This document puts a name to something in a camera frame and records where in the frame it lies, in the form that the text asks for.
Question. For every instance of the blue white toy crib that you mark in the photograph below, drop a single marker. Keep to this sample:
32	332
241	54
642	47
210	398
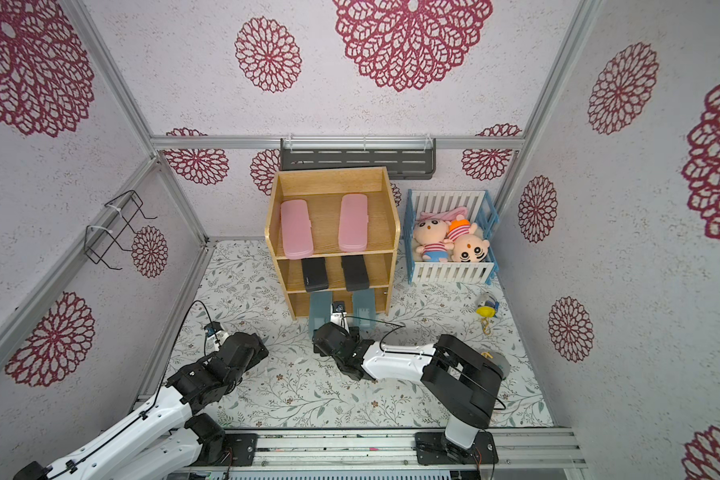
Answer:
477	207

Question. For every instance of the black wire wall rack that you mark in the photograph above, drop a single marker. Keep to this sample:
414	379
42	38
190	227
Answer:
99	240

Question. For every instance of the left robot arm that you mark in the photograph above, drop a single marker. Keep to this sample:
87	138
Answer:
170	430

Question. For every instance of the wooden three-tier shelf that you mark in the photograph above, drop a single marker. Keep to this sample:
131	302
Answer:
323	191

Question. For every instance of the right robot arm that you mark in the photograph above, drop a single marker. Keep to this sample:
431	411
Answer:
465	382

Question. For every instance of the yellow grey keychain toy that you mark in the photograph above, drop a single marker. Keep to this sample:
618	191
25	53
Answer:
487	309

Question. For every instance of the grey wall-mounted rack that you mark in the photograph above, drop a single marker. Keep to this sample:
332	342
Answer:
401	163

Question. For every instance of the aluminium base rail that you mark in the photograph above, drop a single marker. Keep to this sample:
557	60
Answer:
346	451

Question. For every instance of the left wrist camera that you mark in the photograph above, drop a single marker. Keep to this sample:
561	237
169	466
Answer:
215	336

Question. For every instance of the pink striped plush doll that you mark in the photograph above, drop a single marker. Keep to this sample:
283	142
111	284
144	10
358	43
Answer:
431	235

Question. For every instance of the yellow duck grey disc toy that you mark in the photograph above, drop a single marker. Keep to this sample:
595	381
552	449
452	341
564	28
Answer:
500	361

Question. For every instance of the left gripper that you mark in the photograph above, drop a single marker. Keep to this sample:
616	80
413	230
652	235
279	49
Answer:
261	352

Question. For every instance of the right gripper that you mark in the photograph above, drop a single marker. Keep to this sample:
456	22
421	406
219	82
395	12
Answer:
328	339

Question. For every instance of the pink pencil case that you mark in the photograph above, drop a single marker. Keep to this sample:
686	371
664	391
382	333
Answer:
353	223
296	229

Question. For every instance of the orange hat plush doll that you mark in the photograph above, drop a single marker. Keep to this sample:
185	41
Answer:
468	245

